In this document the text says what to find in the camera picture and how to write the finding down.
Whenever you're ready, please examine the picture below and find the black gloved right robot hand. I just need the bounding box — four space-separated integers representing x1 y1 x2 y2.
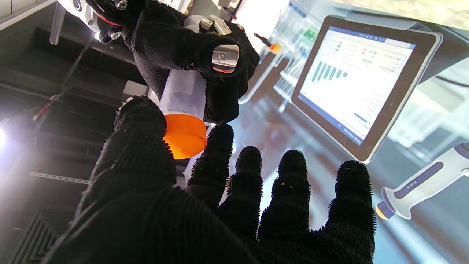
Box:
123 0 261 124

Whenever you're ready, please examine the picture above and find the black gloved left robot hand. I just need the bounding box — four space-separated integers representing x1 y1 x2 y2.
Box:
44 96 377 264

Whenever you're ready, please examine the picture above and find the clear plastic test tube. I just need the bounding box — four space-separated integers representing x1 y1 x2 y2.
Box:
159 15 209 121

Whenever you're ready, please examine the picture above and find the orange tube cap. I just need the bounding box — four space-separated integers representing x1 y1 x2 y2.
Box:
162 113 208 160

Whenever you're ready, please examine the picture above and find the printed laboratory backdrop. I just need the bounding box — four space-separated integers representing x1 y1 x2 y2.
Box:
183 0 469 264

